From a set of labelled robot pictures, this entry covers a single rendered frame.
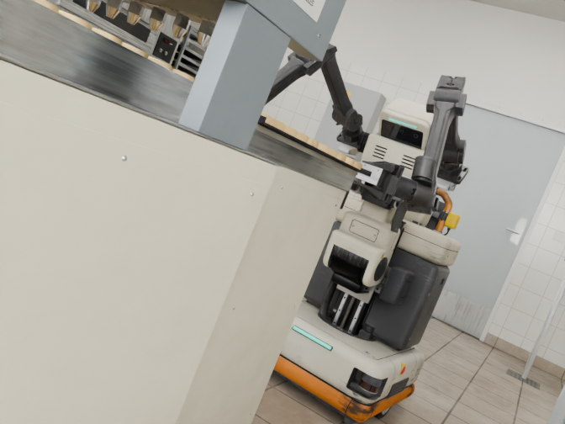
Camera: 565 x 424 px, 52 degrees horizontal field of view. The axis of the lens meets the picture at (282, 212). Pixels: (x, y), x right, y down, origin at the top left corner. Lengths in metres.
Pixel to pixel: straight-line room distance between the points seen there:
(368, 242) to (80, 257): 1.72
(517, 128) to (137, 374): 5.29
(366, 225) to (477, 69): 3.93
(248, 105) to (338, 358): 1.59
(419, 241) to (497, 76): 3.69
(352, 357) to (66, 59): 1.73
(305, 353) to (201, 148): 1.65
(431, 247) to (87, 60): 1.92
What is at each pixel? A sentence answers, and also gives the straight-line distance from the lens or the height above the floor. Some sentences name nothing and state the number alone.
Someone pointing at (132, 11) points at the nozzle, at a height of 1.00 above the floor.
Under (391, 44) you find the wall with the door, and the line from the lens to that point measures 6.35.
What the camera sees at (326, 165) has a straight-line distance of 1.53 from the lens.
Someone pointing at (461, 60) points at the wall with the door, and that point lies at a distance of 6.14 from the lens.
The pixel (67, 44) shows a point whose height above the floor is 0.88.
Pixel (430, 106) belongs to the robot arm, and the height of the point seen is 1.17.
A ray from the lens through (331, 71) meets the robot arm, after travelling 2.16.
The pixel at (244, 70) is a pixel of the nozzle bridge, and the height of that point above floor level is 0.94.
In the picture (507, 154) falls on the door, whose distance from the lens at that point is 5.89.
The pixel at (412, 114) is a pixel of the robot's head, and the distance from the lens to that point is 2.31.
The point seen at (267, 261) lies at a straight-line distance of 1.44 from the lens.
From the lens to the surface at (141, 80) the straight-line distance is 0.90.
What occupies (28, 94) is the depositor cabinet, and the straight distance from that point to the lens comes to 0.62.
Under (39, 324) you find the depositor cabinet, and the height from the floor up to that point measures 0.57.
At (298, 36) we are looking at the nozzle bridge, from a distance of 0.91.
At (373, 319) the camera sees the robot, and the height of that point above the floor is 0.36.
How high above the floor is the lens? 0.85
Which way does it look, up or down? 5 degrees down
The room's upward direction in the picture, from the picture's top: 22 degrees clockwise
